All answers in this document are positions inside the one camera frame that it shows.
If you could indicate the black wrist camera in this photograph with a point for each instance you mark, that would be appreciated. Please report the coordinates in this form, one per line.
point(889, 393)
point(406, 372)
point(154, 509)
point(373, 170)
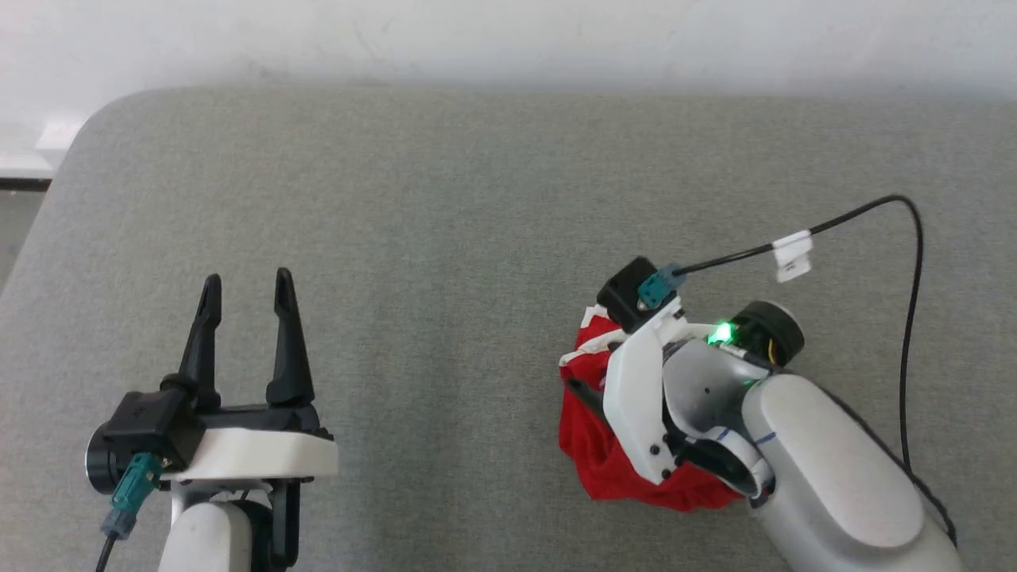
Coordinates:
point(151, 425)
point(628, 294)

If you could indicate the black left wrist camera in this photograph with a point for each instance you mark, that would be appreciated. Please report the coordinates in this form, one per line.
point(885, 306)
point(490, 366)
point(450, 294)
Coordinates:
point(151, 425)

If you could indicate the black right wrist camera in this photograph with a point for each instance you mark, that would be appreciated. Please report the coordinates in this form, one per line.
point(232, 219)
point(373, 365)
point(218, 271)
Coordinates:
point(628, 294)

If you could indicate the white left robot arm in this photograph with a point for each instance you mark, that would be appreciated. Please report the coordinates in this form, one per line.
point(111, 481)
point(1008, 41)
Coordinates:
point(210, 532)

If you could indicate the white wall socket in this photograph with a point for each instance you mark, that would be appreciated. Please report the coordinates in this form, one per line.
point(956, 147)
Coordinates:
point(59, 135)

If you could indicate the red garment with white trim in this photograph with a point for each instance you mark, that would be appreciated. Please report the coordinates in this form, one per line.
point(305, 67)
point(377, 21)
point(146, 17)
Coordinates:
point(592, 453)

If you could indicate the black skirting strip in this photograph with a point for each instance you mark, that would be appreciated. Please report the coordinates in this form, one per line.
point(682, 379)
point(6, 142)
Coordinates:
point(24, 184)

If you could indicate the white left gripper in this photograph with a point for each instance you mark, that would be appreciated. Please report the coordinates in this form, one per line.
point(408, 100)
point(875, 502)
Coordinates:
point(254, 453)

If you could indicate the grey-green fabric sofa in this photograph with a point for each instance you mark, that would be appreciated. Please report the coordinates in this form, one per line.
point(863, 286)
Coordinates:
point(437, 238)

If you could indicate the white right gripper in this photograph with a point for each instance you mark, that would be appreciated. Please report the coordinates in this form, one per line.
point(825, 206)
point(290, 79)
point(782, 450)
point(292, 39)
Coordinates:
point(632, 397)

